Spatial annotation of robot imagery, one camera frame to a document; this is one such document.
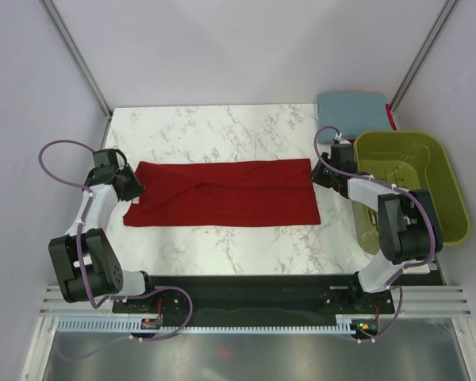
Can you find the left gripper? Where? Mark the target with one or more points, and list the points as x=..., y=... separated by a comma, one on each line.
x=137, y=188

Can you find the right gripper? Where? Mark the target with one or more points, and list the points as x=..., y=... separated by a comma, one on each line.
x=316, y=176

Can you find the red t-shirt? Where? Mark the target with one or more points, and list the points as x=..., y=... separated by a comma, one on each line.
x=239, y=194

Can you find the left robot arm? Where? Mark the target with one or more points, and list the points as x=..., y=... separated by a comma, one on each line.
x=86, y=266

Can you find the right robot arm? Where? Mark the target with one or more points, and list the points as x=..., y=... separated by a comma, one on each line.
x=409, y=233

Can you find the folded blue t-shirt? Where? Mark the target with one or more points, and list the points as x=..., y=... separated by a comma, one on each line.
x=353, y=112

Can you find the olive green plastic basket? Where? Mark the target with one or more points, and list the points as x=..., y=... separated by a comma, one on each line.
x=415, y=160

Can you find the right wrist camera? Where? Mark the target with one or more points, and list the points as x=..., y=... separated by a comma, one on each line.
x=338, y=139

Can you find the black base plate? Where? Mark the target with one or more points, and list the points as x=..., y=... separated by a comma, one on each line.
x=256, y=300

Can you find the white slotted cable duct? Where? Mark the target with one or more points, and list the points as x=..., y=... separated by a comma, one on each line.
x=138, y=325

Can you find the aluminium rail profile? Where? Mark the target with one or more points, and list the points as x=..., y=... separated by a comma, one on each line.
x=434, y=302

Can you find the left aluminium frame post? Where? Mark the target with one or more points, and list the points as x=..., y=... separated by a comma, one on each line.
x=69, y=42

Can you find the aluminium frame post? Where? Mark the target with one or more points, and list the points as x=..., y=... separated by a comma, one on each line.
x=429, y=42
x=69, y=42

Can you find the right aluminium frame post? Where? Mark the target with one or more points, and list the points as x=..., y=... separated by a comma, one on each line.
x=429, y=42

